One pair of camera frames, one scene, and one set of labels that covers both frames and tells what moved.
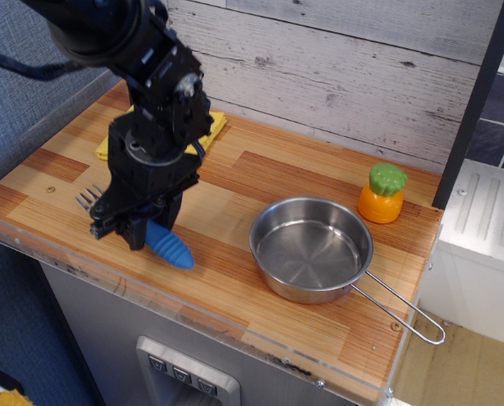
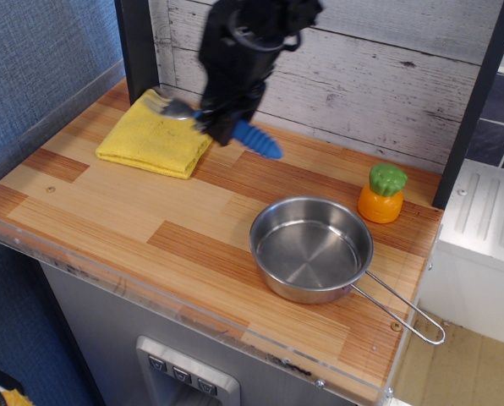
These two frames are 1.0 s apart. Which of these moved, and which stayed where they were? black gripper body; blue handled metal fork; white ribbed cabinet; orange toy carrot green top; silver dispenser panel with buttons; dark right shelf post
Moved: blue handled metal fork; black gripper body
Stayed: dark right shelf post; silver dispenser panel with buttons; white ribbed cabinet; orange toy carrot green top
